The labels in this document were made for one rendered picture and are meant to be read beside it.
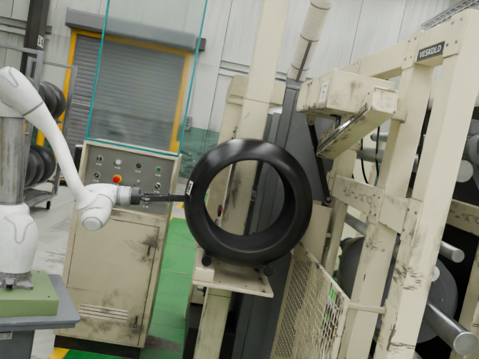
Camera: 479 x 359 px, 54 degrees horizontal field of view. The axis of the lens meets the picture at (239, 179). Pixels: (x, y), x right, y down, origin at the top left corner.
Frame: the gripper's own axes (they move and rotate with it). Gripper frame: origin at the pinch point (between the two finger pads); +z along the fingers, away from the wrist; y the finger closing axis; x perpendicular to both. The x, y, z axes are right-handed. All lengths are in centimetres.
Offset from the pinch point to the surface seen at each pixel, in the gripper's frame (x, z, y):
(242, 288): 38, 31, -9
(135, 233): 32, -27, 63
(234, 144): -25.7, 24.6, -9.0
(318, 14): -98, 71, 54
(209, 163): -17.3, 14.2, -11.0
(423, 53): -64, 91, -39
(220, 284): 36.7, 21.4, -9.2
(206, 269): 29.7, 14.7, -10.0
